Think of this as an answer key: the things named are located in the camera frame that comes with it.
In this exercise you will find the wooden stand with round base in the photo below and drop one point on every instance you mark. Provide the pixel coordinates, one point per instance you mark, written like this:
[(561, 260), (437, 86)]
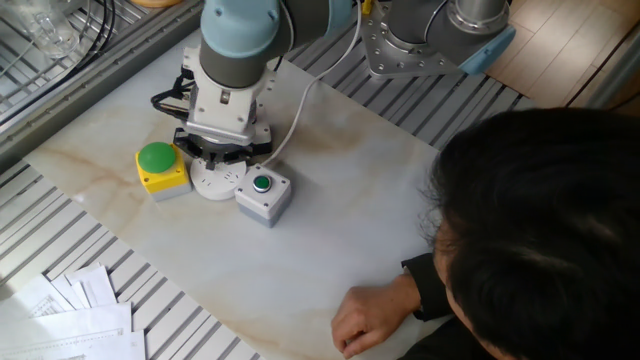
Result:
[(155, 2)]

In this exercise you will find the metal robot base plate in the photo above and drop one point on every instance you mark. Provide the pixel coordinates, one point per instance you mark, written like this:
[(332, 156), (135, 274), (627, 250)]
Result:
[(400, 55)]

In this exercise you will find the printed paper sheet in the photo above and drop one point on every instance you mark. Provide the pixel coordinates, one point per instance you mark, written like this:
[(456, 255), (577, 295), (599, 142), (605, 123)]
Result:
[(65, 325)]

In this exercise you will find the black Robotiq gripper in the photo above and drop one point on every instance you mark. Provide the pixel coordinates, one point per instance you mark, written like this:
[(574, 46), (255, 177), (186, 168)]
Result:
[(222, 146)]

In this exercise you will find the dark-haired person in dark jacket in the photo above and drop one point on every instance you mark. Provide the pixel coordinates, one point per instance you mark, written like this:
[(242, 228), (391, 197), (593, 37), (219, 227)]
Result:
[(540, 235)]

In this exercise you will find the person's bare hand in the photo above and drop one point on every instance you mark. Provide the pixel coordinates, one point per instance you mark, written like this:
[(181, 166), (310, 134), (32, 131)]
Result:
[(370, 310)]

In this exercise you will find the grey aluminium frame rail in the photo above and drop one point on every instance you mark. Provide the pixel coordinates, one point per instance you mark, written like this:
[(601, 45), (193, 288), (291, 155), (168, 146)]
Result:
[(90, 95)]

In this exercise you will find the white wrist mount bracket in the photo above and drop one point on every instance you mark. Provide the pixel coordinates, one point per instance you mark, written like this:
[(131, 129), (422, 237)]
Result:
[(222, 107)]

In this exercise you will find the grey box green button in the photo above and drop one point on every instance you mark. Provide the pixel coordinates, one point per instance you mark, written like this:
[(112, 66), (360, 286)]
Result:
[(262, 197)]

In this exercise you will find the grey blue-capped UR5 robot arm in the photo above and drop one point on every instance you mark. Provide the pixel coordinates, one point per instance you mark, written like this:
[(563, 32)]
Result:
[(240, 40)]

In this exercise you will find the white paper sheet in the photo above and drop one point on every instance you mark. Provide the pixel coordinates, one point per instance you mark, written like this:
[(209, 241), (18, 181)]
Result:
[(95, 287)]

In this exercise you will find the clear glass vessels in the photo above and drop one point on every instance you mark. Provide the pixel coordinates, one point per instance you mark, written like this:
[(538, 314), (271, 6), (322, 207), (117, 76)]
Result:
[(40, 25)]

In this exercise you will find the marble pattern tile board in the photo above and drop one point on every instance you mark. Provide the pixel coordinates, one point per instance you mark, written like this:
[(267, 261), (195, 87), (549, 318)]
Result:
[(280, 260)]

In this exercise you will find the yellow box green mushroom button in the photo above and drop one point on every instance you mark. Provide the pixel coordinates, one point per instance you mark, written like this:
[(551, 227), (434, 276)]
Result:
[(160, 172)]

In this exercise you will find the dark-sleeved person's forearm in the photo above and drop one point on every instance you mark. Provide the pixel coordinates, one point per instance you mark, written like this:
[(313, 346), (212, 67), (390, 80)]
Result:
[(425, 287)]

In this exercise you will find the round white power strip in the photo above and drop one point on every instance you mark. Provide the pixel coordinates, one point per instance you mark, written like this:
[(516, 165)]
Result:
[(217, 185)]

